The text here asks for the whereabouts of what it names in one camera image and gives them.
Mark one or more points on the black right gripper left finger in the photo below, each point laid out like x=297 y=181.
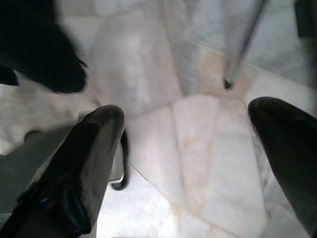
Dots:
x=81 y=161

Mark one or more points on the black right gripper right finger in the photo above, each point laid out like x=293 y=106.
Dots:
x=292 y=148

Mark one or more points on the navy garment orange collar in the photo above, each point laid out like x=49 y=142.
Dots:
x=37 y=44

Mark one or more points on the grey robot right leg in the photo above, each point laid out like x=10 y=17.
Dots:
x=19 y=168

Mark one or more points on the silver metal clothes rack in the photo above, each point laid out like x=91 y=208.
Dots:
x=245 y=42

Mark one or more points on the black t-shirt green print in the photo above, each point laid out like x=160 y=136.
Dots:
x=307 y=17

